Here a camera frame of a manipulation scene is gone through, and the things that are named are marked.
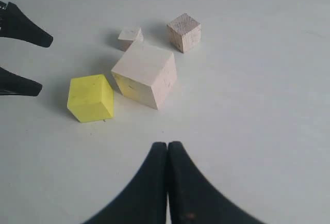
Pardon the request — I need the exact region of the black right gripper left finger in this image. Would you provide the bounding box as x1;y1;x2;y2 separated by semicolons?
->
85;142;167;223

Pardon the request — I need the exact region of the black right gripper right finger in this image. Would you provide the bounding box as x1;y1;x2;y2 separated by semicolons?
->
167;141;262;223

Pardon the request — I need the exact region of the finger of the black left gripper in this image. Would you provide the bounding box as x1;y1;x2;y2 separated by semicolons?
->
1;2;54;48
0;68;42;97

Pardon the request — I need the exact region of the yellow cube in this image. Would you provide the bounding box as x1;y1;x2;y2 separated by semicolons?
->
67;74;114;123

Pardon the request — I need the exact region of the large pale wooden cube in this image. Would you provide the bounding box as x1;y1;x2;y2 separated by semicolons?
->
111;41;177;109

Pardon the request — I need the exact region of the medium wooden cube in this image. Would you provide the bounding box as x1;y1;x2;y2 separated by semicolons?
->
167;13;202;53

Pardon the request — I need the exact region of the small wooden cube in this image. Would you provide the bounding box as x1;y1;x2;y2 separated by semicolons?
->
118;27;144;51

